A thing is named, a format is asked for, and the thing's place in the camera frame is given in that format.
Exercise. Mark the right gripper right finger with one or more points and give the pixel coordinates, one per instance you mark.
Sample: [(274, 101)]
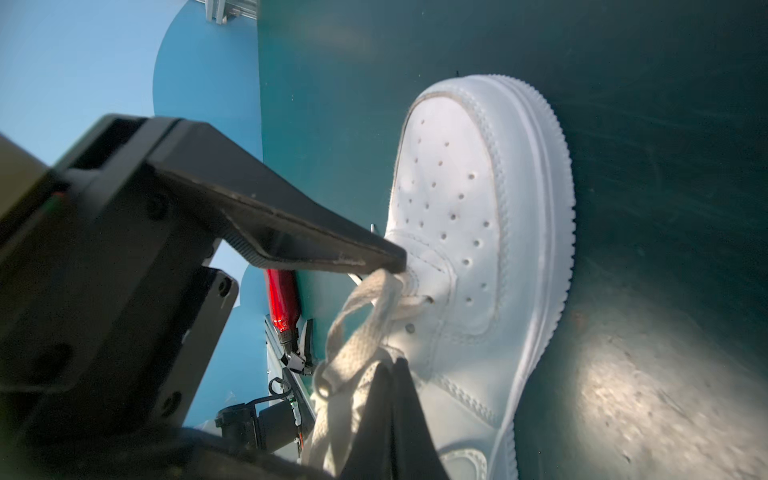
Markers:
[(413, 454)]

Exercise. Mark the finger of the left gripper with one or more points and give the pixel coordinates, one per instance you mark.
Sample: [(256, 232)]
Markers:
[(263, 217)]

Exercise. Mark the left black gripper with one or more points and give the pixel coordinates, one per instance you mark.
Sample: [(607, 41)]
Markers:
[(109, 310)]

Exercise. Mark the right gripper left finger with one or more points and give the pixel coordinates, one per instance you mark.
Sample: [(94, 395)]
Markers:
[(370, 455)]

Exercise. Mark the white shoelace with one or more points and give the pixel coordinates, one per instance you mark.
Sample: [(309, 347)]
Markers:
[(354, 349)]

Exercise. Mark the white sneaker shoe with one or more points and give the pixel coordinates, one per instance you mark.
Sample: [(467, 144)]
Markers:
[(483, 203)]

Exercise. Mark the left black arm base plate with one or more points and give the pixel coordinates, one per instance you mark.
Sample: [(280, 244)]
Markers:
[(269, 423)]

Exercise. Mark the aluminium frame back rail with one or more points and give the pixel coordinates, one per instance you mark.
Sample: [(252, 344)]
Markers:
[(220, 11)]

